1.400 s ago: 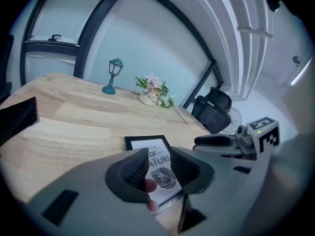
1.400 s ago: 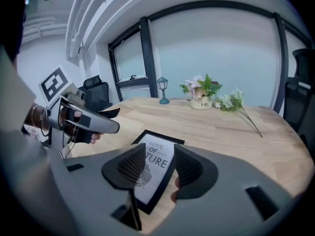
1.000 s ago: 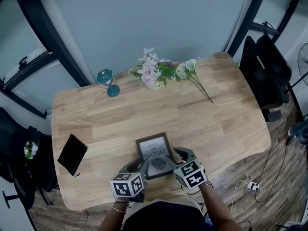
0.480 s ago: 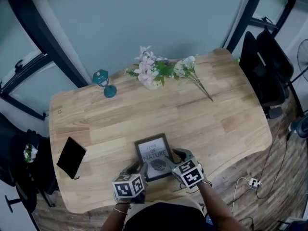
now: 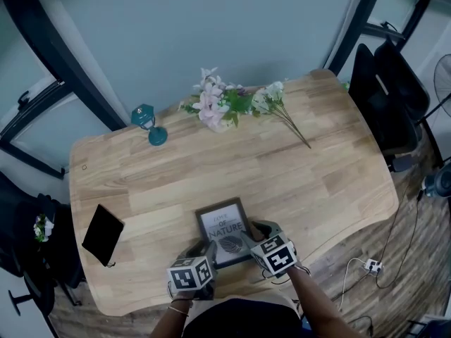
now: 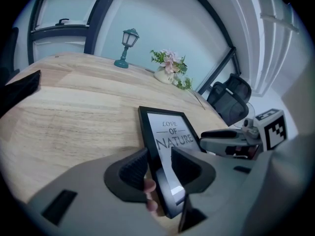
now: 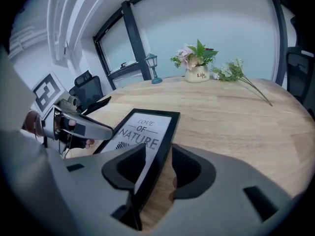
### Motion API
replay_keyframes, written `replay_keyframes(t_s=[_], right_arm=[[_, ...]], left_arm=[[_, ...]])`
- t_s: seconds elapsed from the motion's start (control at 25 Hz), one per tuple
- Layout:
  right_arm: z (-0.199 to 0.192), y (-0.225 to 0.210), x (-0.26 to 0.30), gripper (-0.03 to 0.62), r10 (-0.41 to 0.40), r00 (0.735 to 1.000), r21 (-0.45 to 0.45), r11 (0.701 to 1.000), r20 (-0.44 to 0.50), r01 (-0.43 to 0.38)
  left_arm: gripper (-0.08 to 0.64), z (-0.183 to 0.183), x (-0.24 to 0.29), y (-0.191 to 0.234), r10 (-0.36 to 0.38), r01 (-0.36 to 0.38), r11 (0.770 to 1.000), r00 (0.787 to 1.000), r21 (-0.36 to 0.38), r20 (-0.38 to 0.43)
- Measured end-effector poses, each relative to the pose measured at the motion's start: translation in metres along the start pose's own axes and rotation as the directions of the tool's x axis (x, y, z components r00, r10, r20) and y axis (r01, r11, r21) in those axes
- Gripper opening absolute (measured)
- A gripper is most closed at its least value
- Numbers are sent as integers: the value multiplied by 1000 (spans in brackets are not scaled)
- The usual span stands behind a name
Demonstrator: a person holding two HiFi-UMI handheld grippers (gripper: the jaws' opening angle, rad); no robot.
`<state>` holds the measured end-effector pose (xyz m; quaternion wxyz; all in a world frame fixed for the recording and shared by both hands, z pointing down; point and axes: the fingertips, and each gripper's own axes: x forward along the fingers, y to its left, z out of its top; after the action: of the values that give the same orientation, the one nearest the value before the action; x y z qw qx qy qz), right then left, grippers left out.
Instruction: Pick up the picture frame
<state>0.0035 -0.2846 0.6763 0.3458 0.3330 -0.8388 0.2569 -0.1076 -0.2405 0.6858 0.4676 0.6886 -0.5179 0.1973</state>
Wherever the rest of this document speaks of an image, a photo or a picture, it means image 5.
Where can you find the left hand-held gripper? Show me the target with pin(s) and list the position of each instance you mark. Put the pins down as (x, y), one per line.
(190, 275)

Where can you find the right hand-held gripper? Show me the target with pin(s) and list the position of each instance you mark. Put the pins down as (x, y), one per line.
(276, 255)

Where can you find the framed nature picture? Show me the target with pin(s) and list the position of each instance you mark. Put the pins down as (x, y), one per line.
(222, 224)

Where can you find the person's right forearm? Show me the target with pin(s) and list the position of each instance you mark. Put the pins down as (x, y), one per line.
(317, 308)

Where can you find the person's left forearm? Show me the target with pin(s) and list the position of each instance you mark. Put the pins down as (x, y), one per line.
(172, 322)

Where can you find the light wooden table top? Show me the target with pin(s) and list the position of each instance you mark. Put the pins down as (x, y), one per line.
(282, 174)

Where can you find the person's beige trouser leg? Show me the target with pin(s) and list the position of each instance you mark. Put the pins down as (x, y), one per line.
(243, 299)

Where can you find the person's dark shirt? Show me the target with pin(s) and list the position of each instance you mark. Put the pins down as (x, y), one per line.
(243, 322)

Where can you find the black fabric pouch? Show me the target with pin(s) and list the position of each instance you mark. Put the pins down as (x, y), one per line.
(102, 234)

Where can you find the white power strip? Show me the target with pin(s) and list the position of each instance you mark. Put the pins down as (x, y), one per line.
(374, 265)

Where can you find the green lantern lamp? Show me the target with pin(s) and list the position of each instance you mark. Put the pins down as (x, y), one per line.
(155, 136)

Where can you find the pink flowers in pot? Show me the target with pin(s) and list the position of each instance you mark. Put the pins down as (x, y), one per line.
(211, 104)

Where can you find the small white potted plant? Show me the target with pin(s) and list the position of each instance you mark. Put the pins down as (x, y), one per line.
(42, 228)

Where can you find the black mesh office chair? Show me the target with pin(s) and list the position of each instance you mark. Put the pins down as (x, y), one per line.
(387, 100)
(31, 259)

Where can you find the black round floor machine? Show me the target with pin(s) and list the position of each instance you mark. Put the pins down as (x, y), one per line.
(438, 183)

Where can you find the black chair armrest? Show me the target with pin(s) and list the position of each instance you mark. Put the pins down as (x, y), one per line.
(17, 301)

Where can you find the black standing fan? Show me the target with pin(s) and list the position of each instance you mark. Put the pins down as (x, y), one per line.
(442, 90)

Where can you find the black framed window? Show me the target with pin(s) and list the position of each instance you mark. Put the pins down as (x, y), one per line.
(38, 83)
(387, 12)

